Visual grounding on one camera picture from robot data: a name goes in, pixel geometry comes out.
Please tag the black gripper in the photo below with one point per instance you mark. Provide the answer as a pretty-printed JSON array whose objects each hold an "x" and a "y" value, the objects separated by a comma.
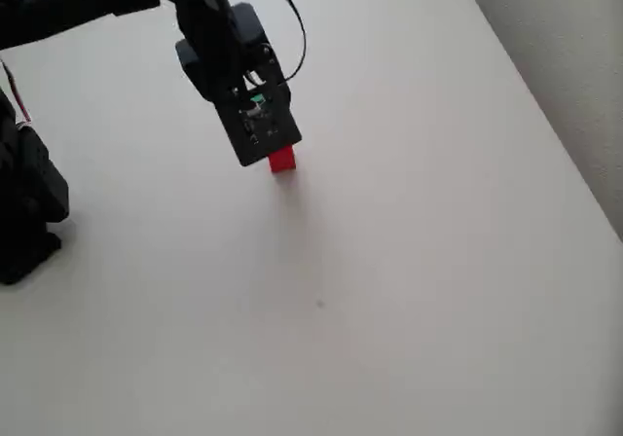
[{"x": 199, "y": 82}]

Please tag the green cube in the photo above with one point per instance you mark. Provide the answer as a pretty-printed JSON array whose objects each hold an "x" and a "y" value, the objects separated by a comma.
[{"x": 257, "y": 98}]

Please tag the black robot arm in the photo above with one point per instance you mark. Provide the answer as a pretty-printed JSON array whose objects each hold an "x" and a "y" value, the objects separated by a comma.
[{"x": 58, "y": 8}]

